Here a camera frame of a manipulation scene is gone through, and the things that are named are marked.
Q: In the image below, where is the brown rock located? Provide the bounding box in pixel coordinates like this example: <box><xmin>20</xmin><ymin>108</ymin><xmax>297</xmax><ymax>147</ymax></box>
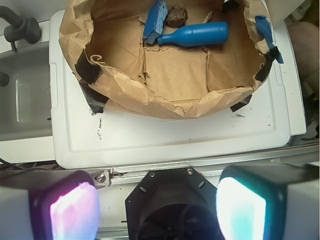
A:
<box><xmin>165</xmin><ymin>4</ymin><xmax>188</xmax><ymax>28</ymax></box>

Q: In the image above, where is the black tape right front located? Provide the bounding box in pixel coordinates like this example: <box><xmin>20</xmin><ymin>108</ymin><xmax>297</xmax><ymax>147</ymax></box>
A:
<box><xmin>230</xmin><ymin>46</ymin><xmax>281</xmax><ymax>113</ymax></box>

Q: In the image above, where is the grey sink basin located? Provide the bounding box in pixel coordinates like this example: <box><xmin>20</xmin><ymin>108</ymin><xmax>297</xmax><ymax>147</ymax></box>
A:
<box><xmin>0</xmin><ymin>42</ymin><xmax>52</xmax><ymax>141</ymax></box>

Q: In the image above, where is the blue sponge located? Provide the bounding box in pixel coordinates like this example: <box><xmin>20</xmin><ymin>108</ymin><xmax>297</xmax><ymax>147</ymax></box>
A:
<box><xmin>142</xmin><ymin>0</ymin><xmax>168</xmax><ymax>45</ymax></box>

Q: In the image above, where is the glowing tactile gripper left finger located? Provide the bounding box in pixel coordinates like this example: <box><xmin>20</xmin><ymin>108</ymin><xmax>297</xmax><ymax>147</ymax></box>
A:
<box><xmin>0</xmin><ymin>170</ymin><xmax>100</xmax><ymax>240</ymax></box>

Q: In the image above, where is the black tape left front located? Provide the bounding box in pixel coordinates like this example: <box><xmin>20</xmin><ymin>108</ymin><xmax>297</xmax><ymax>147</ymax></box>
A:
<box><xmin>75</xmin><ymin>49</ymin><xmax>109</xmax><ymax>114</ymax></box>

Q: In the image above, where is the grey faucet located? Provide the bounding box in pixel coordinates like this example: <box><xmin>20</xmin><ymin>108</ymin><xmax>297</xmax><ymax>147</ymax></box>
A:
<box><xmin>0</xmin><ymin>5</ymin><xmax>42</xmax><ymax>52</ymax></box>

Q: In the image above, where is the black tape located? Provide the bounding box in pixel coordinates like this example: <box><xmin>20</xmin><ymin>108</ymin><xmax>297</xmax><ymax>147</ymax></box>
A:
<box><xmin>230</xmin><ymin>46</ymin><xmax>281</xmax><ymax>113</ymax></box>
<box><xmin>75</xmin><ymin>49</ymin><xmax>109</xmax><ymax>114</ymax></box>

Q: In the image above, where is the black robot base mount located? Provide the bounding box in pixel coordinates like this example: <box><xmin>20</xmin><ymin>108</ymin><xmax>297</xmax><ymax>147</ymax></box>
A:
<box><xmin>125</xmin><ymin>167</ymin><xmax>224</xmax><ymax>240</ymax></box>

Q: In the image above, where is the brown paper bag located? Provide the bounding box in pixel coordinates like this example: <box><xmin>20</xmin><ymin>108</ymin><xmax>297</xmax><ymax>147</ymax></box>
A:
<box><xmin>59</xmin><ymin>0</ymin><xmax>270</xmax><ymax>120</ymax></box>

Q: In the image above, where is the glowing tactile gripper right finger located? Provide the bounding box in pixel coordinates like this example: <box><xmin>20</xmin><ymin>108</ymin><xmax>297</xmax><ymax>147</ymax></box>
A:
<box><xmin>216</xmin><ymin>163</ymin><xmax>320</xmax><ymax>240</ymax></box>

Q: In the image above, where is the blue plastic bottle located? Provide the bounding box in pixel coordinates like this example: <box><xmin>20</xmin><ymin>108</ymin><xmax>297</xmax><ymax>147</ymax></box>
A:
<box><xmin>157</xmin><ymin>21</ymin><xmax>229</xmax><ymax>47</ymax></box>

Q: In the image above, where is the aluminium frame rail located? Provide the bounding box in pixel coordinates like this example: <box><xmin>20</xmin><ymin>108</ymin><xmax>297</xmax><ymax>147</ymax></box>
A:
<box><xmin>86</xmin><ymin>142</ymin><xmax>320</xmax><ymax>188</ymax></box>

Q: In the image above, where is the blue masking tape strip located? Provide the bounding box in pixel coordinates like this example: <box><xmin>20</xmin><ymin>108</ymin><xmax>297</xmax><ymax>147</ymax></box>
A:
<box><xmin>255</xmin><ymin>15</ymin><xmax>284</xmax><ymax>64</ymax></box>

